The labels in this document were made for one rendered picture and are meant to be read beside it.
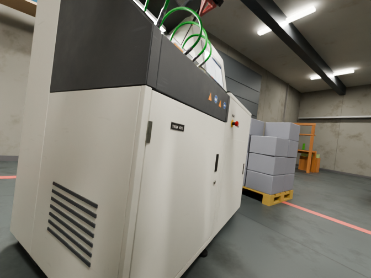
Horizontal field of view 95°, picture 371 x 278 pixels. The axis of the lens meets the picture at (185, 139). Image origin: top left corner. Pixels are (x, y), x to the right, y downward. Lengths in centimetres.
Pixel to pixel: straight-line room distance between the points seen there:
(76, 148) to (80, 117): 11
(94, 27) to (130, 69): 27
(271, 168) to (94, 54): 205
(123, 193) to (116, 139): 15
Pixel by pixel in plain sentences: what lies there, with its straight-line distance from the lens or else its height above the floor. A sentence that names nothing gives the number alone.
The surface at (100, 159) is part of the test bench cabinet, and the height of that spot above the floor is 57.
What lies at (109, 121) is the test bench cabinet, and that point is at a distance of 56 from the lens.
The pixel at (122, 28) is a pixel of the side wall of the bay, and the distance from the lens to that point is 63.
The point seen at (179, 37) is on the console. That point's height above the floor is 141.
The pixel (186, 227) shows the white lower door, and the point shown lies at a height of 29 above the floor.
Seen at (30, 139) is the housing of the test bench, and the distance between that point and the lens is 111.
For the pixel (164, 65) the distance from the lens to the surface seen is 55.
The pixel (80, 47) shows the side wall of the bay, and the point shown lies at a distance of 81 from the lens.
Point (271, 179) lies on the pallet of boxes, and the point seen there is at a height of 31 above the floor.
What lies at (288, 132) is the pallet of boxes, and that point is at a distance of 259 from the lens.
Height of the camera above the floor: 66
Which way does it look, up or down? level
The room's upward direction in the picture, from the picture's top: 7 degrees clockwise
